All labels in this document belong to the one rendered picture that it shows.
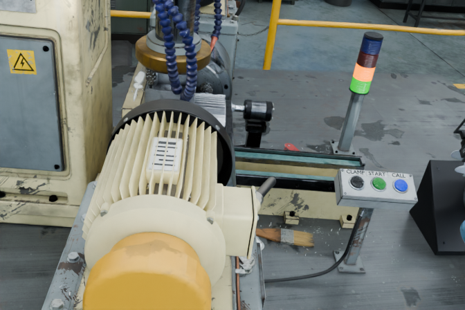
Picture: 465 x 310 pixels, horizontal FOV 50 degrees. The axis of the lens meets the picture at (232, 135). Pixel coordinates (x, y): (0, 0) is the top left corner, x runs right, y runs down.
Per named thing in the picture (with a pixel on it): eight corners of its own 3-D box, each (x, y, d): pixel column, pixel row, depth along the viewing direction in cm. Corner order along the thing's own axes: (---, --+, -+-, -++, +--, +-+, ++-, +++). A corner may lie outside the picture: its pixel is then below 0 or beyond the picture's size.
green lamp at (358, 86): (351, 93, 157) (355, 80, 154) (347, 85, 162) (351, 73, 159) (370, 95, 157) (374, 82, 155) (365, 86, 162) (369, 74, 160)
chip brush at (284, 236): (236, 236, 129) (236, 234, 129) (237, 224, 133) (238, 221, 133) (314, 248, 129) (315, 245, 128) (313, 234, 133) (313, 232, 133)
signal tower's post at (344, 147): (333, 155, 168) (364, 38, 146) (329, 142, 175) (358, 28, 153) (356, 157, 168) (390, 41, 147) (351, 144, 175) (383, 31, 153)
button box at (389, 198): (335, 206, 111) (342, 195, 107) (333, 178, 116) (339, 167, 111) (409, 211, 113) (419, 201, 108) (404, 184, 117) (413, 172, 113)
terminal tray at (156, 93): (144, 115, 123) (144, 90, 119) (149, 95, 132) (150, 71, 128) (192, 120, 123) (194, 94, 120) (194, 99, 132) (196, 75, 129)
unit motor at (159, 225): (72, 477, 66) (43, 247, 44) (116, 284, 94) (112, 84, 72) (262, 483, 68) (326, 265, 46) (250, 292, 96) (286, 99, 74)
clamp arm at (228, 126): (221, 108, 145) (222, 157, 124) (223, 99, 144) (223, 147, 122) (233, 109, 146) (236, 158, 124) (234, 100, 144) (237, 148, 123)
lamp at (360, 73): (355, 80, 154) (358, 67, 152) (351, 73, 159) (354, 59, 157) (374, 82, 155) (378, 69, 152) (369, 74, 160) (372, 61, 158)
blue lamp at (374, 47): (362, 54, 150) (366, 39, 147) (358, 46, 155) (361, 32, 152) (381, 55, 150) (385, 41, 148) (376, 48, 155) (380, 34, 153)
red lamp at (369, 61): (358, 67, 152) (362, 54, 150) (354, 59, 157) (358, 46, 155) (378, 69, 152) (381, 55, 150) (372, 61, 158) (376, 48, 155)
